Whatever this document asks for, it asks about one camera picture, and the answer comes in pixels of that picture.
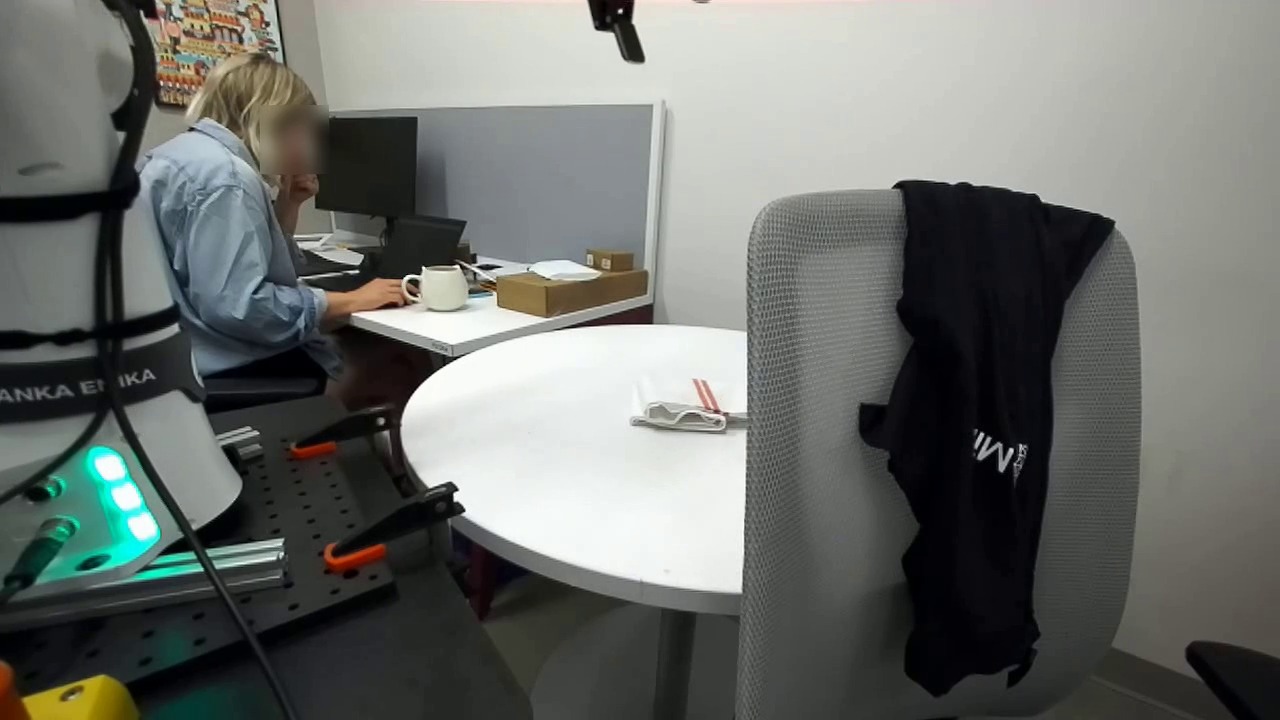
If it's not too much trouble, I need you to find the grey mesh office chair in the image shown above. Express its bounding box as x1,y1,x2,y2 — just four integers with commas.
737,186,1145,720

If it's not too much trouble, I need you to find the small cardboard box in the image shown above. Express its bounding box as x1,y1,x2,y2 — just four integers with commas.
580,243,638,276

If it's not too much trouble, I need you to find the black perforated mounting board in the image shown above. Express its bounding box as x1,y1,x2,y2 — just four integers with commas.
0,395,537,720

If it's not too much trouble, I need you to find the colourful wall poster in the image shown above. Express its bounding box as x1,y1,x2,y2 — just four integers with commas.
143,0,291,112

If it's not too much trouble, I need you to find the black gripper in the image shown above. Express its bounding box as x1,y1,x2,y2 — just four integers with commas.
585,0,651,69

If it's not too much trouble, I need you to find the yellow plastic object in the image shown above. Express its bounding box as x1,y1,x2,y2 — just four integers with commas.
14,671,143,720

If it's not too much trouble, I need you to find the black clamp with orange tip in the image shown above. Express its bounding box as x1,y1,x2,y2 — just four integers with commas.
289,405,399,469
321,482,468,581

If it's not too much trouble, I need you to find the flat cardboard box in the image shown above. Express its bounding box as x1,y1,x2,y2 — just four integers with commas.
492,264,651,321

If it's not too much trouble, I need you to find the black cloth with white print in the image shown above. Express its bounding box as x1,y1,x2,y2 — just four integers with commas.
856,175,1115,700

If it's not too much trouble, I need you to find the aluminium rail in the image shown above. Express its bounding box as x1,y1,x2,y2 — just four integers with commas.
0,535,291,619

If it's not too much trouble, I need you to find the black computer monitor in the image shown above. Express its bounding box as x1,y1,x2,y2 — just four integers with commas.
310,112,419,225

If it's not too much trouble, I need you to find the black office chair of person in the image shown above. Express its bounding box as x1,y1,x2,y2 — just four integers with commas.
196,347,332,414

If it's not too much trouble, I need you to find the green tipped plug connector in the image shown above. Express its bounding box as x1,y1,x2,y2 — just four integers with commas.
0,518,85,604

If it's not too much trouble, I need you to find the grey desk partition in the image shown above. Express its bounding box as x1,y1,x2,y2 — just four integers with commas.
315,95,669,326

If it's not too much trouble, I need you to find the white round table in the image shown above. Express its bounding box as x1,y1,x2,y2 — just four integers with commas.
395,321,751,720

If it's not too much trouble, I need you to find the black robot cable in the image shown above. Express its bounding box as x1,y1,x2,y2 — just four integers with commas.
0,0,303,720

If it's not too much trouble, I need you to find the black desktop device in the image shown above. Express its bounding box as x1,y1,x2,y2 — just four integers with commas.
358,213,473,276

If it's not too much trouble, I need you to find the blonde person in blue shirt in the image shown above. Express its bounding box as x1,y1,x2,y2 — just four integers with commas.
134,54,410,405

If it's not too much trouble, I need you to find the white coffee mug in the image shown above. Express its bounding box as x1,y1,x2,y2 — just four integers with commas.
395,261,474,318

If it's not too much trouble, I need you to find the black chair seat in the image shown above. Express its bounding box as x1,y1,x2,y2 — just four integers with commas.
1183,636,1280,720

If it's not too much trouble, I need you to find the orange plastic object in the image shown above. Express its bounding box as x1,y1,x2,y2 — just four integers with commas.
0,660,30,720

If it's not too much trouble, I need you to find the white office desk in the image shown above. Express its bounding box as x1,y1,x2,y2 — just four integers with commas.
294,236,654,360

